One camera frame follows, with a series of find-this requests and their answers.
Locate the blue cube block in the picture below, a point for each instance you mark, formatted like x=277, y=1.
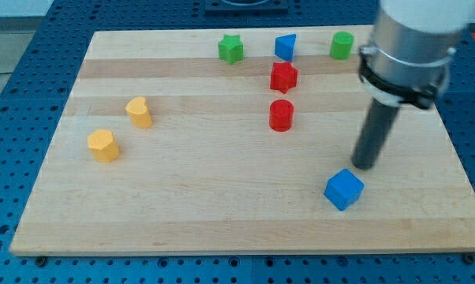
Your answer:
x=343, y=189

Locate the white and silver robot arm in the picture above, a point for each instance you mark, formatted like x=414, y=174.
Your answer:
x=408, y=55

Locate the light wooden board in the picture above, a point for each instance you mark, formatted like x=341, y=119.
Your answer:
x=210, y=177

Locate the red cylinder block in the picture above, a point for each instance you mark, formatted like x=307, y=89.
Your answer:
x=281, y=113

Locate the red star block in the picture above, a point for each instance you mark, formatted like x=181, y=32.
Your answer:
x=283, y=77

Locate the green star block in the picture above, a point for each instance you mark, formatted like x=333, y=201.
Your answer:
x=231, y=49

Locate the yellow heart block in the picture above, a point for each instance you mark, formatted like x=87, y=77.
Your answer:
x=139, y=113

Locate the blue triangle block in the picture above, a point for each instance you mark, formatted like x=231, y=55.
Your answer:
x=284, y=47

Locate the yellow hexagon block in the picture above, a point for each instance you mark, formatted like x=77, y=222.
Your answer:
x=103, y=146

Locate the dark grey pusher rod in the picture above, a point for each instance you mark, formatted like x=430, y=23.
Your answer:
x=377, y=125

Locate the green cylinder block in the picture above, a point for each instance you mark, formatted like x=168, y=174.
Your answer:
x=341, y=45

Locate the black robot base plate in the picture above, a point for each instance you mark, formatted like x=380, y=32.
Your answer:
x=245, y=6

